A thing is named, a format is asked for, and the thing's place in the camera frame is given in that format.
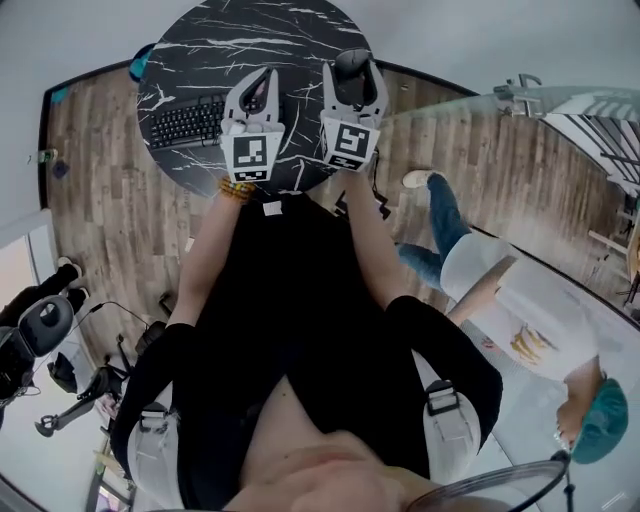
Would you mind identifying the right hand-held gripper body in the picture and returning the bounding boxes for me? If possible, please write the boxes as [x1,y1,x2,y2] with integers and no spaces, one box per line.
[318,110,385,174]

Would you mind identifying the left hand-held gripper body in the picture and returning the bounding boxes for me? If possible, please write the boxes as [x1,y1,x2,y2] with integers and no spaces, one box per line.
[218,114,287,184]

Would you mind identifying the black computer mouse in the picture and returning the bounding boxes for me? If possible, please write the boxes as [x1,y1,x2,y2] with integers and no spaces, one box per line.
[333,48,375,109]

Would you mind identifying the black keyboard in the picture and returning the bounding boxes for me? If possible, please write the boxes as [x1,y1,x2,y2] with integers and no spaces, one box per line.
[148,93,261,151]

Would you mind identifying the person's right forearm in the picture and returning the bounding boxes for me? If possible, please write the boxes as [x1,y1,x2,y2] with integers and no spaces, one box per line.
[342,169,417,314]

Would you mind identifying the person's left forearm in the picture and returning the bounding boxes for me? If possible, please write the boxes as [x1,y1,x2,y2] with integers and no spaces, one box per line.
[177,189,256,331]

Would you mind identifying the teal cloth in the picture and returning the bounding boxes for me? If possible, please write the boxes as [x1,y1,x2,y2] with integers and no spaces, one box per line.
[128,43,157,84]

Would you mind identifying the person's black top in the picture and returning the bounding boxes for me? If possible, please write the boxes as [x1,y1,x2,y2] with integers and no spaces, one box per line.
[110,192,505,512]

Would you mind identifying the black backpack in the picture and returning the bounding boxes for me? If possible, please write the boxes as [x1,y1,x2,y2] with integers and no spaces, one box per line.
[134,319,169,357]

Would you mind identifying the black metal railing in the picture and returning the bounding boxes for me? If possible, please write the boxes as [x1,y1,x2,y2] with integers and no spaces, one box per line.
[544,92,640,196]

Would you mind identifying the black office chair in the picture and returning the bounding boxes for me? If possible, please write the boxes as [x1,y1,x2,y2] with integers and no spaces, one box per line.
[0,294,76,401]

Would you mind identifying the small black bag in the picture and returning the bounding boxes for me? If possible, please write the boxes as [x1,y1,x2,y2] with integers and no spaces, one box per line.
[47,352,79,394]

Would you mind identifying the person's chin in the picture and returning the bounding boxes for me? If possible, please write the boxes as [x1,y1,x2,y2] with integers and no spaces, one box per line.
[224,374,506,512]

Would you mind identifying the clear-rimmed eyeglasses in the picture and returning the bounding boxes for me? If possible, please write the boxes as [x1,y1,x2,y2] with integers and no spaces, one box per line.
[404,449,576,512]

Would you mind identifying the amber bead bracelet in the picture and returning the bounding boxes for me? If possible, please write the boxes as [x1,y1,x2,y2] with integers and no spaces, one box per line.
[218,177,256,204]

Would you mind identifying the black cable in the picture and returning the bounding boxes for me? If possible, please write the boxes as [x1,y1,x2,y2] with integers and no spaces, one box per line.
[74,301,151,334]

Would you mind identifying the white backpack strap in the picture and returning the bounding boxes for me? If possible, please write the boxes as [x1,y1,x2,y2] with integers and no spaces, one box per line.
[410,349,484,486]
[127,387,181,511]

